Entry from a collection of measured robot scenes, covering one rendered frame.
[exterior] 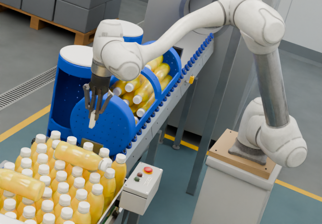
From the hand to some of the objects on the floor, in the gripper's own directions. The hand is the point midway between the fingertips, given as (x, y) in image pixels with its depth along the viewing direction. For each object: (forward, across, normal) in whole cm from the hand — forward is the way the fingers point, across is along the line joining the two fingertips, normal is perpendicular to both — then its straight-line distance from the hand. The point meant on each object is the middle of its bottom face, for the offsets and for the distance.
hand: (93, 119), depth 238 cm
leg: (+121, -2, -216) cm, 248 cm away
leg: (+121, +12, -216) cm, 248 cm away
